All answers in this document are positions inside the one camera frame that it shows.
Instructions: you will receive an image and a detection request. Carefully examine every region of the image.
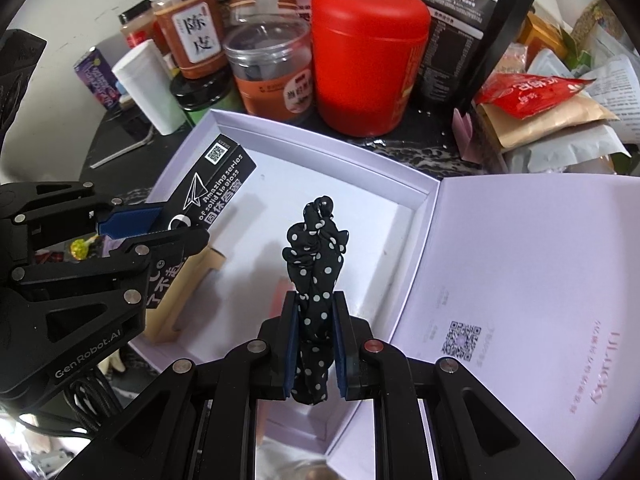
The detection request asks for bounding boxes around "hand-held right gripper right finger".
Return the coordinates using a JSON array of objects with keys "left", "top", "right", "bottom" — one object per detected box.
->
[{"left": 334, "top": 290, "right": 576, "bottom": 480}]

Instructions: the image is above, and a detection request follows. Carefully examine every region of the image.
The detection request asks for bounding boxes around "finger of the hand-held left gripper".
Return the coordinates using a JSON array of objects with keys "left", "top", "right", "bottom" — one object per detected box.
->
[
  {"left": 0, "top": 181, "right": 174, "bottom": 261},
  {"left": 10, "top": 229, "right": 211, "bottom": 307}
]

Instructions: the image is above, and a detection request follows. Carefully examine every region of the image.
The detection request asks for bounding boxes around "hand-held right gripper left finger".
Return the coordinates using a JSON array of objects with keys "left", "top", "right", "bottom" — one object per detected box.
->
[{"left": 56, "top": 290, "right": 302, "bottom": 480}]

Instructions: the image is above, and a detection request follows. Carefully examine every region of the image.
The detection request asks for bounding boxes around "gold rectangular box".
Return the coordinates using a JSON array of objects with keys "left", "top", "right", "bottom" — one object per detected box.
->
[{"left": 144, "top": 246, "right": 227, "bottom": 345}]

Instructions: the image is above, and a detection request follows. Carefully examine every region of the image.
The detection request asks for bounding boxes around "black lip gloss box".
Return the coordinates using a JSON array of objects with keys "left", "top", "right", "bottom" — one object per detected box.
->
[{"left": 144, "top": 134, "right": 258, "bottom": 312}]

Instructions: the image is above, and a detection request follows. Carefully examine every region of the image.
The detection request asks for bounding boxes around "black polka dot hair tie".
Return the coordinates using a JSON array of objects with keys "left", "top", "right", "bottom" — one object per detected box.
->
[{"left": 281, "top": 196, "right": 351, "bottom": 405}]

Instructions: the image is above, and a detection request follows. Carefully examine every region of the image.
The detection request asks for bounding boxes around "lavender gift box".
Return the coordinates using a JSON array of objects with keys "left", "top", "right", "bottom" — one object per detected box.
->
[{"left": 125, "top": 107, "right": 640, "bottom": 467}]

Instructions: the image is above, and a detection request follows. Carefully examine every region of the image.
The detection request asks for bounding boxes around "silver smartphone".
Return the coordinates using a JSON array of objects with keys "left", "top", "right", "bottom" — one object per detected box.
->
[{"left": 90, "top": 105, "right": 156, "bottom": 170}]

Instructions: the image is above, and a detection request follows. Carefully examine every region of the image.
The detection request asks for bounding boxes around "white cylindrical tube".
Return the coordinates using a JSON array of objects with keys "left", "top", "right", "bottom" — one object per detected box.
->
[{"left": 112, "top": 39, "right": 188, "bottom": 136}]

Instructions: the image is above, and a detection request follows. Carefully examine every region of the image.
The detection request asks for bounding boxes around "green jar with black lid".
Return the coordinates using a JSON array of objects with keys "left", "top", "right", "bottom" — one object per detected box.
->
[{"left": 169, "top": 72, "right": 236, "bottom": 128}]

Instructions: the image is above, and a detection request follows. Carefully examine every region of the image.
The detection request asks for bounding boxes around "purple drink can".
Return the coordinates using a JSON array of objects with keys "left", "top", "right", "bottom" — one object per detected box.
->
[{"left": 74, "top": 47, "right": 121, "bottom": 110}]

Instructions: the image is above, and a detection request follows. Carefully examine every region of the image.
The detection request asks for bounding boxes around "clear jar with orange label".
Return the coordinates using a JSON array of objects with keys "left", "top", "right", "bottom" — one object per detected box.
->
[{"left": 223, "top": 20, "right": 315, "bottom": 122}]

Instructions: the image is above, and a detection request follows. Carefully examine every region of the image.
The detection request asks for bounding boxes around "red jar with black lid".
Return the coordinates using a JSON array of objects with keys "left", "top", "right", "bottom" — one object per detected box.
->
[{"left": 118, "top": 0, "right": 157, "bottom": 50}]

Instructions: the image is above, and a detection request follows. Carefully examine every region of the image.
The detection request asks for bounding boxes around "orange spice jar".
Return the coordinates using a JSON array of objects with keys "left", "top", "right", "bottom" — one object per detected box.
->
[{"left": 152, "top": 0, "right": 232, "bottom": 80}]

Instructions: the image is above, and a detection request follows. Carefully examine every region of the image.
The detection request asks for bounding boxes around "red round canister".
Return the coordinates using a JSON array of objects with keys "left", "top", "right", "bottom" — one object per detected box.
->
[{"left": 310, "top": 0, "right": 432, "bottom": 137}]

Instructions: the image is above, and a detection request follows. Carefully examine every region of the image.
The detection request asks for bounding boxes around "brown paper packet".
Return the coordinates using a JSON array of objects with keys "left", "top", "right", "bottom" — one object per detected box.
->
[{"left": 480, "top": 95, "right": 621, "bottom": 166}]

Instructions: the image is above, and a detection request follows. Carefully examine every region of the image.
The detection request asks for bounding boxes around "red snack packet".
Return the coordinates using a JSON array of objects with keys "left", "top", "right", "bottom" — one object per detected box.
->
[{"left": 474, "top": 72, "right": 598, "bottom": 121}]

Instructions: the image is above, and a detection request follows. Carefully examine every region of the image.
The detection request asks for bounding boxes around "black snack bag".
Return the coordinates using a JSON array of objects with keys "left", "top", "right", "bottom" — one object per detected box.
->
[{"left": 356, "top": 0, "right": 551, "bottom": 116}]

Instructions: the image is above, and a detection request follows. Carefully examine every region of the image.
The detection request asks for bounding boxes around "white printed leaflet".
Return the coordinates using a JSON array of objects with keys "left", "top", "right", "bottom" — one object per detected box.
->
[{"left": 585, "top": 57, "right": 640, "bottom": 143}]

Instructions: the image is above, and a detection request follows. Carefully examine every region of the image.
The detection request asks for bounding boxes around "black cable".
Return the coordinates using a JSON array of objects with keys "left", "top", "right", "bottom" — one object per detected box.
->
[{"left": 65, "top": 370, "right": 126, "bottom": 426}]

